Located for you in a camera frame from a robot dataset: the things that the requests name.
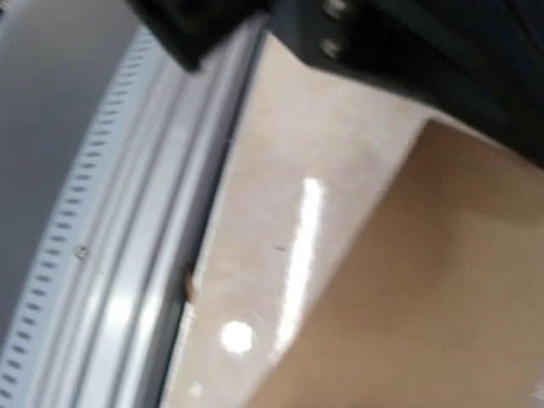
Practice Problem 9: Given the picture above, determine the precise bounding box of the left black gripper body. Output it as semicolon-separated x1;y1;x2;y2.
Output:
130;0;543;164

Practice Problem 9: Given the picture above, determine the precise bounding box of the brown cardboard box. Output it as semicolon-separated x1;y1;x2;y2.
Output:
248;122;543;407

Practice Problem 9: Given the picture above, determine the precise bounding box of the front aluminium rail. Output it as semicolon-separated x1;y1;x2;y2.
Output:
1;4;263;407

